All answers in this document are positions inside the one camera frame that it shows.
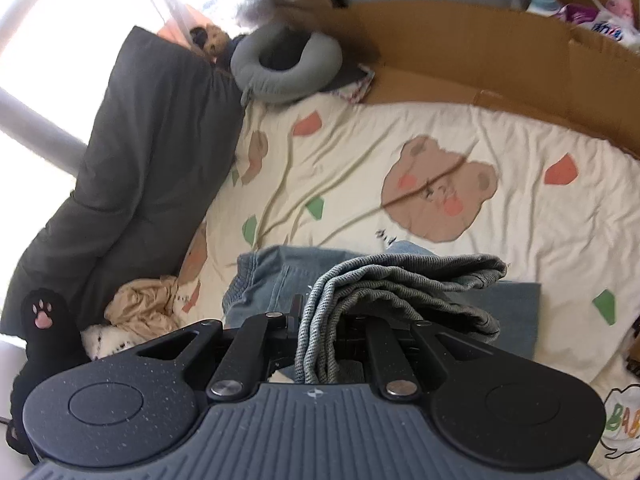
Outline blue denim jeans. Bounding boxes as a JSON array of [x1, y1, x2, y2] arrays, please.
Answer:
[[222, 242, 541, 384]]

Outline crumpled beige cloth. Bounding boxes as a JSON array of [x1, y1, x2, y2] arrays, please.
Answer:
[[104, 276, 180, 341]]

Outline cream bear print bedsheet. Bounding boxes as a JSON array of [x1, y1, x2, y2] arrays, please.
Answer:
[[79, 90, 640, 461]]

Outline black cat paw plush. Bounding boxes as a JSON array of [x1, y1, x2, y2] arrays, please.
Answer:
[[6, 288, 90, 464]]

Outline dark grey folded blanket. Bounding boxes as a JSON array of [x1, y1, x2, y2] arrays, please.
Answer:
[[1, 27, 244, 336]]

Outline patterned folded cloth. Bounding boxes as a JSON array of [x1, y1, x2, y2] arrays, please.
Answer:
[[319, 62, 375, 104]]

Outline grey neck pillow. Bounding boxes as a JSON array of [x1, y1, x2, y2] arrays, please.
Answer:
[[230, 22, 343, 104]]

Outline brown teddy bear toy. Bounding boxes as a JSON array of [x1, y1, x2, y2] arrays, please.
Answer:
[[190, 24, 231, 58]]

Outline light blue bottle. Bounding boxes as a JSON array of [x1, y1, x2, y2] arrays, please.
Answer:
[[526, 0, 561, 16]]

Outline purple white detergent bag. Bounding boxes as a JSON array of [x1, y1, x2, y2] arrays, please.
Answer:
[[554, 3, 639, 52]]

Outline pink plush toy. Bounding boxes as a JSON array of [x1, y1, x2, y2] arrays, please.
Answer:
[[605, 0, 634, 27]]

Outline brown cardboard box wall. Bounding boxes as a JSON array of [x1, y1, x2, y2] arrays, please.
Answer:
[[278, 0, 639, 153]]

